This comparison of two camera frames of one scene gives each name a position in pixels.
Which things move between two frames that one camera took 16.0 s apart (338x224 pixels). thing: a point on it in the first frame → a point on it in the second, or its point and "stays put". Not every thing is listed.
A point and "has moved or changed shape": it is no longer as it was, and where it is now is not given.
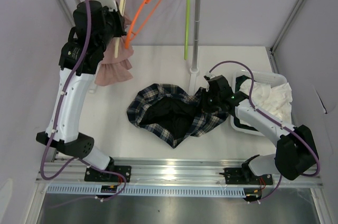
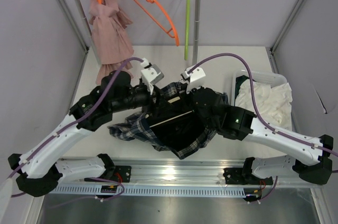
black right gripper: (205, 107) → (193, 90)
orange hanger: (129, 36) → (172, 31)
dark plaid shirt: (172, 114) has moved or changed shape
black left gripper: (119, 19) → (152, 108)
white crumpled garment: (275, 101) stays put
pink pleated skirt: (116, 62) has moved or changed shape
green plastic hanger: (187, 20) stays put
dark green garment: (239, 80) stays put
